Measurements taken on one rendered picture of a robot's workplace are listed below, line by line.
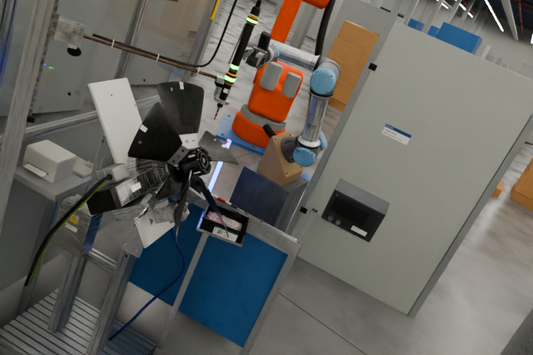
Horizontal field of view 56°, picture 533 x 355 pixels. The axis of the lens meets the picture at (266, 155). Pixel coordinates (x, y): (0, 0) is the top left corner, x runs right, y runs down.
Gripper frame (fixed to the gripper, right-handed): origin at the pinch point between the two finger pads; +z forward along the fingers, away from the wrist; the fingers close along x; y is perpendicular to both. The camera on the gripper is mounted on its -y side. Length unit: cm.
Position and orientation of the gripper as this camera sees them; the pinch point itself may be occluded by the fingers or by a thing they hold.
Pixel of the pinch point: (251, 52)
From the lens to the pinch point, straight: 217.6
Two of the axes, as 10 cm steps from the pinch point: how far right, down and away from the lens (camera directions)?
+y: -3.8, 8.6, 3.4
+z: -2.9, 2.4, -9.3
